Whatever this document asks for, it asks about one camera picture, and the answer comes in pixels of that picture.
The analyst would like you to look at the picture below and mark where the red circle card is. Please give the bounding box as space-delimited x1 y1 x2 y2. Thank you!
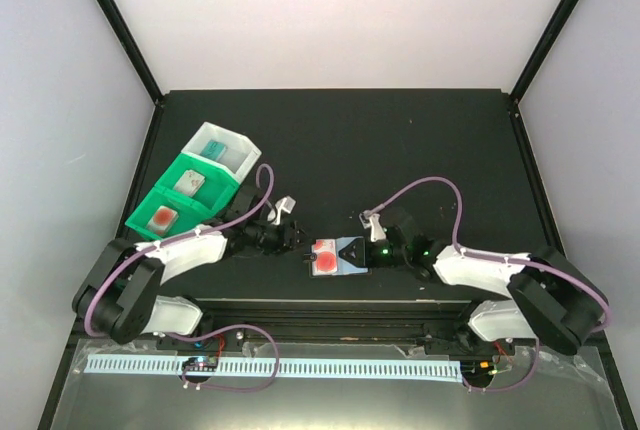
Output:
311 239 338 276
146 205 179 236

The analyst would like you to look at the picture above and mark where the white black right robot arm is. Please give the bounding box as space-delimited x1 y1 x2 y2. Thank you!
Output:
337 208 608 355

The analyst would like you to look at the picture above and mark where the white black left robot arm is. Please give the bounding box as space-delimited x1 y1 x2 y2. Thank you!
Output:
71 186 305 349

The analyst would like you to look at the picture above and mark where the white card in green bin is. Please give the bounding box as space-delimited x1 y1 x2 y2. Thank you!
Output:
173 170 206 197

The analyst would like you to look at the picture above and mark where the teal card in white bin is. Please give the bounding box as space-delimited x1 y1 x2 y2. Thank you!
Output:
200 140 227 161

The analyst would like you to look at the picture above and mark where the red circle card in bin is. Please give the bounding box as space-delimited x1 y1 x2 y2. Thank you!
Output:
146 205 179 236

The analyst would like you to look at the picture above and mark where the green bin middle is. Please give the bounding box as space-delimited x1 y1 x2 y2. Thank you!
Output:
155 153 239 217

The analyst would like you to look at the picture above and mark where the green bin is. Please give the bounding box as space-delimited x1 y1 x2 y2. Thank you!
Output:
155 153 239 217
125 187 213 241

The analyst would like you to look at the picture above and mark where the green bin near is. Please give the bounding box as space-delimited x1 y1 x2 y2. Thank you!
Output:
125 187 213 241

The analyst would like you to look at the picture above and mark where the white bin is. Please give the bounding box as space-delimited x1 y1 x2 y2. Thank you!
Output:
181 122 262 184

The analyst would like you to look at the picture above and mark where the left controller board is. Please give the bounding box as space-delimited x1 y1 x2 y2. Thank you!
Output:
182 356 219 376

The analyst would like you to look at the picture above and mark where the controller board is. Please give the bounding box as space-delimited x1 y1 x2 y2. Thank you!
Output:
460 357 500 379
182 356 219 376

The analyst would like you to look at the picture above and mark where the right controller board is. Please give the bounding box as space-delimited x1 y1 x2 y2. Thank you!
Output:
460 357 500 379

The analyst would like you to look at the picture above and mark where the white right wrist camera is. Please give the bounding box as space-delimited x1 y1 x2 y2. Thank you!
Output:
359 210 386 243

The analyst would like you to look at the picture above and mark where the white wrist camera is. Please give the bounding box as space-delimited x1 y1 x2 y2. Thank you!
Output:
359 210 386 243
267 196 296 226

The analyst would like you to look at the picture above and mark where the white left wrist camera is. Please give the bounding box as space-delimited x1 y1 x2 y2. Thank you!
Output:
267 196 296 226

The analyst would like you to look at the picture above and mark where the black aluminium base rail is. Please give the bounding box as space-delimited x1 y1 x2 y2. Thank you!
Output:
200 300 497 356

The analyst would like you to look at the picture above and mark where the white slotted cable duct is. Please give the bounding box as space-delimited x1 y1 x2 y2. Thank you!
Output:
84 354 463 383

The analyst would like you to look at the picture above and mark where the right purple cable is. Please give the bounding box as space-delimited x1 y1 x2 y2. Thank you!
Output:
361 176 613 394

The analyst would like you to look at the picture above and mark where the black left frame post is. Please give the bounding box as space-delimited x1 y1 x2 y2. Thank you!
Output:
95 0 164 105

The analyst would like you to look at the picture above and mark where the black frame post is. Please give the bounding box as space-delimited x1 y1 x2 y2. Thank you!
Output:
509 0 580 104
95 0 164 105

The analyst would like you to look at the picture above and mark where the black right frame post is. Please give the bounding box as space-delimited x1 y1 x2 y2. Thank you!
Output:
509 0 580 104

